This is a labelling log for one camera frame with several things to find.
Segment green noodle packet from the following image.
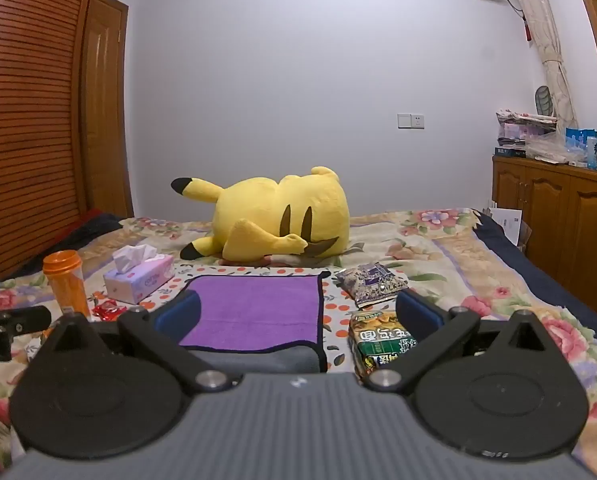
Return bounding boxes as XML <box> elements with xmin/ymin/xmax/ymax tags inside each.
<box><xmin>349</xmin><ymin>308</ymin><xmax>420</xmax><ymax>379</ymax></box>

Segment red candy wrapper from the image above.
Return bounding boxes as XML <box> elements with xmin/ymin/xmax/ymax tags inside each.
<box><xmin>90</xmin><ymin>292</ymin><xmax>125</xmax><ymax>322</ymax></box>

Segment dark hand fan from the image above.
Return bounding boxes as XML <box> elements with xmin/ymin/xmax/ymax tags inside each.
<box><xmin>535</xmin><ymin>84</ymin><xmax>555</xmax><ymax>117</ymax></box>

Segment dark blue bedsheet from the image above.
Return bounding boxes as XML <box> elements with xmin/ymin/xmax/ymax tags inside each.
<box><xmin>471</xmin><ymin>210</ymin><xmax>597</xmax><ymax>333</ymax></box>

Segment cardboard box with papers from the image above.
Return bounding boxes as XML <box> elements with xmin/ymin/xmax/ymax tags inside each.
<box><xmin>485</xmin><ymin>199</ymin><xmax>533</xmax><ymax>257</ymax></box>

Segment wooden cabinet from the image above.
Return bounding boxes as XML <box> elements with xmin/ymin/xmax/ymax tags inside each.
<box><xmin>492</xmin><ymin>155</ymin><xmax>597</xmax><ymax>332</ymax></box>

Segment beige patterned curtain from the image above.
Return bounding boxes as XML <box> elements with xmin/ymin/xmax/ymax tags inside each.
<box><xmin>500</xmin><ymin>0</ymin><xmax>578</xmax><ymax>132</ymax></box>

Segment pink tissue box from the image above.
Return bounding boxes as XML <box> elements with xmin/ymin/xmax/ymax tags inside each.
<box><xmin>102</xmin><ymin>245</ymin><xmax>175</xmax><ymax>306</ymax></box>

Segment purple towel with black trim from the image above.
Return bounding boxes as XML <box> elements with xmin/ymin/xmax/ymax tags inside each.
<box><xmin>177</xmin><ymin>269</ymin><xmax>330</xmax><ymax>352</ymax></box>

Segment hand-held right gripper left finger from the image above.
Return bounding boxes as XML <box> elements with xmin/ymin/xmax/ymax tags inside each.
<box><xmin>38</xmin><ymin>289</ymin><xmax>240</xmax><ymax>394</ymax></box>

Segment wooden louvered wardrobe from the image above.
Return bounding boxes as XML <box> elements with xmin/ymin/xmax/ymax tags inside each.
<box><xmin>0</xmin><ymin>0</ymin><xmax>103</xmax><ymax>282</ymax></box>

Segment orange plastic bottle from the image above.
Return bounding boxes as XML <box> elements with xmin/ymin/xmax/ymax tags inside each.
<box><xmin>42</xmin><ymin>250</ymin><xmax>92</xmax><ymax>319</ymax></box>

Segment clear plastic bag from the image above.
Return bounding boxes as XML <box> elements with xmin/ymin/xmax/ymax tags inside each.
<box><xmin>525</xmin><ymin>131</ymin><xmax>582</xmax><ymax>164</ymax></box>

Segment wooden door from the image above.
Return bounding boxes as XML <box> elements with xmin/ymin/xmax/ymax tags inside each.
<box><xmin>81</xmin><ymin>0</ymin><xmax>135</xmax><ymax>219</ymax></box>

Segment blue carton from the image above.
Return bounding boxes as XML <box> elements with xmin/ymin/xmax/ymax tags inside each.
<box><xmin>565</xmin><ymin>127</ymin><xmax>597</xmax><ymax>169</ymax></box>

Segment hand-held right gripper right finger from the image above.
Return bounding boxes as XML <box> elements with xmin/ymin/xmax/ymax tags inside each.
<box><xmin>367</xmin><ymin>289</ymin><xmax>560</xmax><ymax>394</ymax></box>

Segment stack of magazines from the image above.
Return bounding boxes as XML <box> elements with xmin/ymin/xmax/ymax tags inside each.
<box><xmin>495</xmin><ymin>108</ymin><xmax>559</xmax><ymax>150</ymax></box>

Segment purple and white snack packet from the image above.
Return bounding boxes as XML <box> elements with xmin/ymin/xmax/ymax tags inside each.
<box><xmin>333</xmin><ymin>262</ymin><xmax>410</xmax><ymax>310</ymax></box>

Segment grey towel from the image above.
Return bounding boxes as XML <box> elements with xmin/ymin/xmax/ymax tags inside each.
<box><xmin>188</xmin><ymin>344</ymin><xmax>328</xmax><ymax>375</ymax></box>

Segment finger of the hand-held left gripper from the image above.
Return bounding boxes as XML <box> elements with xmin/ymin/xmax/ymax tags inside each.
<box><xmin>0</xmin><ymin>304</ymin><xmax>52</xmax><ymax>335</ymax></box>

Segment yellow plush toy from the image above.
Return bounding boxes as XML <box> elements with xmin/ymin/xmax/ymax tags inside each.
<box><xmin>171</xmin><ymin>166</ymin><xmax>351</xmax><ymax>264</ymax></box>

